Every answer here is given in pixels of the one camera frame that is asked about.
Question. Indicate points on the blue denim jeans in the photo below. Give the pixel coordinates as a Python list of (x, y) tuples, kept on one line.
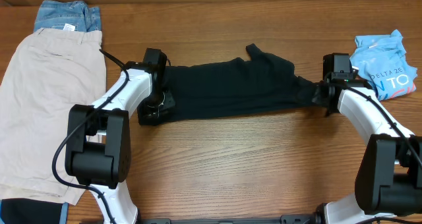
[(74, 16)]

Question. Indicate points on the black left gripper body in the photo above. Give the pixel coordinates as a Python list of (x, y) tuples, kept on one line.
[(157, 103)]

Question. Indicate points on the light blue printed t-shirt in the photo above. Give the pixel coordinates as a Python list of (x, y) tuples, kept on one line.
[(381, 60)]

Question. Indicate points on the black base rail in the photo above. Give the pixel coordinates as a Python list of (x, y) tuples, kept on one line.
[(314, 218)]

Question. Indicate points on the beige shorts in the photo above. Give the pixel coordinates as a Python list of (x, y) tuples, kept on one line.
[(50, 71)]

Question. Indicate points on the black t-shirt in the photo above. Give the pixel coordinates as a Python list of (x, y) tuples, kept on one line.
[(264, 83)]

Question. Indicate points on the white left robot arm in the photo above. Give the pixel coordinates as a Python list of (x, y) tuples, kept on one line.
[(98, 145)]

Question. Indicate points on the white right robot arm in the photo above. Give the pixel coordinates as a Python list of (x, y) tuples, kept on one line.
[(388, 183)]

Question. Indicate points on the black garment with blue trim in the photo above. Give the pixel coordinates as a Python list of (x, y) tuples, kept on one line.
[(26, 211)]

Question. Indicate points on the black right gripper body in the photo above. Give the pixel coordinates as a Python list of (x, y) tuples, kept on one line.
[(324, 102)]

